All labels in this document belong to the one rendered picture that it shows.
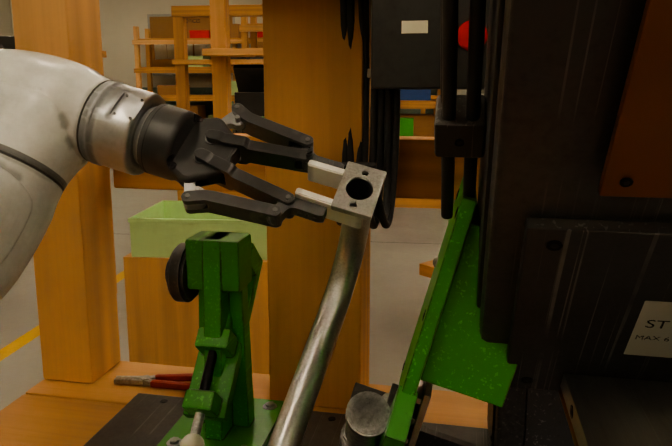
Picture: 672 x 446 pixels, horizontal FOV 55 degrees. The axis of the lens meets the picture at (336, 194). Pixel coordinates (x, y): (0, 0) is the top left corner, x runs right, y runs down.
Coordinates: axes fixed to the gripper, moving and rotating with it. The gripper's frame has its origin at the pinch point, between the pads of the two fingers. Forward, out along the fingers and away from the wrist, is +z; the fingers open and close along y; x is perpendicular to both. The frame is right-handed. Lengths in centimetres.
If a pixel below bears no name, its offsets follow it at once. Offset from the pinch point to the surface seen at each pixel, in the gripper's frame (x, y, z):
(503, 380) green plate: -3.0, -13.9, 19.0
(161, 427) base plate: 36.2, -21.4, -16.2
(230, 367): 25.1, -13.5, -8.4
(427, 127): 530, 440, -21
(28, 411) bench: 44, -25, -38
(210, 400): 22.4, -18.5, -8.3
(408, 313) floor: 304, 118, 15
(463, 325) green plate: -5.3, -11.4, 14.6
